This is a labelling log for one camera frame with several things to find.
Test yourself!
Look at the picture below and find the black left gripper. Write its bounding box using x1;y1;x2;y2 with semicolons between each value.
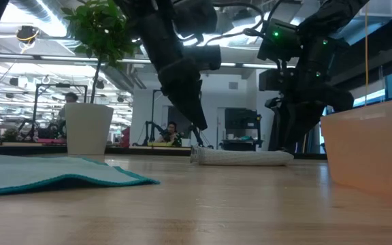
158;57;209;131

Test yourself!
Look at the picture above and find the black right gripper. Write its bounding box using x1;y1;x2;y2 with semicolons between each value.
259;67;355;151

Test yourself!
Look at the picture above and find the grey waffle microfiber towel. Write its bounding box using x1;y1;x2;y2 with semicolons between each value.
189;146;295;167

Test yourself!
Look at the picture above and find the teal microfiber towel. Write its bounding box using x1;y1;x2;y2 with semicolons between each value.
0;152;161;197

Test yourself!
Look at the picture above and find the orange translucent plastic basket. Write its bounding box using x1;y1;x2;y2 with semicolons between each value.
321;96;392;205

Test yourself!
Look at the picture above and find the seated person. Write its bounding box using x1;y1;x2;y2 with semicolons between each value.
154;121;184;144

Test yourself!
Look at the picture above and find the black shelf unit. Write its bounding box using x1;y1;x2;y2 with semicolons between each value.
225;107;262;152

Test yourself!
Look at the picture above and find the white plant pot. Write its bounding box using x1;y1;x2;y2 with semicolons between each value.
65;103;114;157

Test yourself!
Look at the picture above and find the green leafy plant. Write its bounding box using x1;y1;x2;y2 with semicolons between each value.
61;0;142;105

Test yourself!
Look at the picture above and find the black ceiling dome fixture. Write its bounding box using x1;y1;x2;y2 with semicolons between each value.
15;25;41;45

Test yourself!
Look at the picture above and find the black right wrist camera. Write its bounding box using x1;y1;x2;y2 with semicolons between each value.
265;97;283;110

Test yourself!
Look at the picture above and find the black aluminium table frame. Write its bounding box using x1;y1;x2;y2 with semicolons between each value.
0;142;328;161

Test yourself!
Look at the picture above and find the silver ventilation duct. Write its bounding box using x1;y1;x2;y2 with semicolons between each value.
7;0;68;38

